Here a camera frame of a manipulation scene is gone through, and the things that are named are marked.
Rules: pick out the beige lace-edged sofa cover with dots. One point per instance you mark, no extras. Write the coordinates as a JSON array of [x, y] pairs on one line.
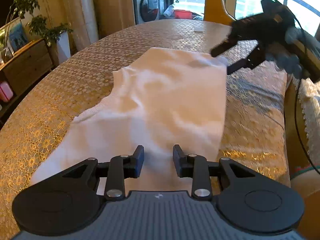
[[312, 105]]

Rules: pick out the wooden media console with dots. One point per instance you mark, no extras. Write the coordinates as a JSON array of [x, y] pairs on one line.
[[27, 65]]

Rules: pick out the pink container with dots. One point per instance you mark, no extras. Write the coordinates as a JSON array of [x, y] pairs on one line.
[[5, 92]]

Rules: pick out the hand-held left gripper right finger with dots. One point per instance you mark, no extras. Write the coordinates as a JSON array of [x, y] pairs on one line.
[[178, 160]]

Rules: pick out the blue picture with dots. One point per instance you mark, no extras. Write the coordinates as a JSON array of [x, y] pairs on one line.
[[18, 37]]

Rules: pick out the white bottle cap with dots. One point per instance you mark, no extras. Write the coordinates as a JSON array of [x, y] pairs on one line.
[[198, 29]]

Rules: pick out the white planter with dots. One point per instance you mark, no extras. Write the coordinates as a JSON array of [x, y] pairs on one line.
[[63, 47]]

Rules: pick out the red basin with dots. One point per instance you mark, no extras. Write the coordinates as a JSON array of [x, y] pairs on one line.
[[182, 14]]

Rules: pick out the person's right hand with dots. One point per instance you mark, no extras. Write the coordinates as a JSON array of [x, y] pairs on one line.
[[287, 61]]

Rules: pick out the clear plastic bottle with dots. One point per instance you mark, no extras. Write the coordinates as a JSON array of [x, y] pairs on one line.
[[169, 10]]

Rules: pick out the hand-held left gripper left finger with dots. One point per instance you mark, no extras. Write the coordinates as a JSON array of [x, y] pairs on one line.
[[138, 160]]

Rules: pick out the white knit top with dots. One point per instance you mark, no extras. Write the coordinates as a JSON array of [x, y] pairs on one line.
[[162, 92]]

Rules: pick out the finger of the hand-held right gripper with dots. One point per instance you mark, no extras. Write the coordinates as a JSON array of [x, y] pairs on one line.
[[250, 61], [223, 47]]

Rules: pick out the gold lace tablecloth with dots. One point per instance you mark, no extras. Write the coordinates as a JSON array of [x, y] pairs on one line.
[[62, 80]]

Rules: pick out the tall green leafy plant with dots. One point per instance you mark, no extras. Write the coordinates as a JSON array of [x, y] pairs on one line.
[[23, 2]]

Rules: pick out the beige curtain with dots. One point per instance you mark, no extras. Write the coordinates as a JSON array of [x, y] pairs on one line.
[[82, 10]]

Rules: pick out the washing machine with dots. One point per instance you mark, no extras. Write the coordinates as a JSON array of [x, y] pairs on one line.
[[148, 7]]

